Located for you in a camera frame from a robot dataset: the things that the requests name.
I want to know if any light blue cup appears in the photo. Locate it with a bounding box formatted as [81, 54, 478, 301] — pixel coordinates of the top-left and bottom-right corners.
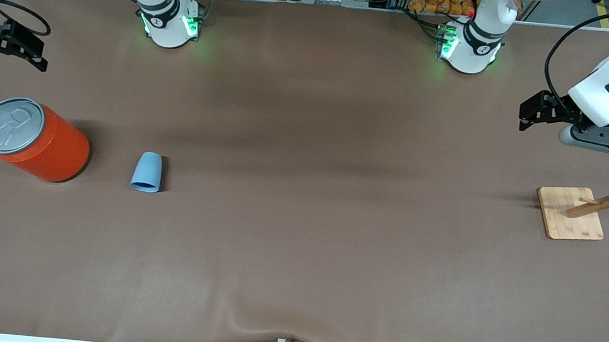
[130, 150, 165, 195]

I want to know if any large orange can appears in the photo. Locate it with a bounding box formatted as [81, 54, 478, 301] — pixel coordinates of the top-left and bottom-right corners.
[0, 95, 96, 187]

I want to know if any wooden mug rack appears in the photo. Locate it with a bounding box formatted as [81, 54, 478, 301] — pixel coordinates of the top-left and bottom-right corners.
[533, 149, 609, 246]

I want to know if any brown table mat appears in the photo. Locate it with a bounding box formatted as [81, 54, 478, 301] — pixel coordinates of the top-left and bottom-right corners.
[0, 0, 609, 342]

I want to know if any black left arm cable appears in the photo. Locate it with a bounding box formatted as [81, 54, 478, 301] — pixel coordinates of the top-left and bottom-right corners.
[540, 2, 609, 114]

